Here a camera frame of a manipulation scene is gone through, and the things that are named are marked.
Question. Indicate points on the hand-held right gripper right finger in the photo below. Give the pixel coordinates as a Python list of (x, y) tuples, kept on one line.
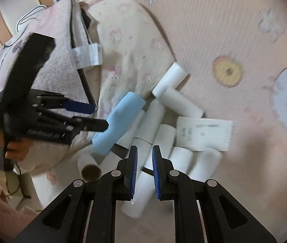
[(157, 172)]

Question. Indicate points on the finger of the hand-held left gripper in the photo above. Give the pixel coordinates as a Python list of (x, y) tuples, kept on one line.
[(81, 107), (95, 125)]

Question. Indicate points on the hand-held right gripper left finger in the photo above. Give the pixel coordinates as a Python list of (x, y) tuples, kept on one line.
[(134, 172)]

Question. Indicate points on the light blue tube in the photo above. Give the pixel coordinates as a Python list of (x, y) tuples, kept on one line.
[(123, 114)]

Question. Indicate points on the white paper tube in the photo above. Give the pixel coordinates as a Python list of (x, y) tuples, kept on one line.
[(135, 208)]

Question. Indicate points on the pile of white tubes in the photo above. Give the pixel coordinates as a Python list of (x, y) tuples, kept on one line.
[(181, 103)]

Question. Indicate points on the person's left hand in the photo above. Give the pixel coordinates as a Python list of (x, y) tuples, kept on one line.
[(19, 150)]

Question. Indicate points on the pink grey fabric bag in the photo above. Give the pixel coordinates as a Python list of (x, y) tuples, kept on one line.
[(57, 65)]

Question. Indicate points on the white spiral notepad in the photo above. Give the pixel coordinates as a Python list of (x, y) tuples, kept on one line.
[(204, 134)]

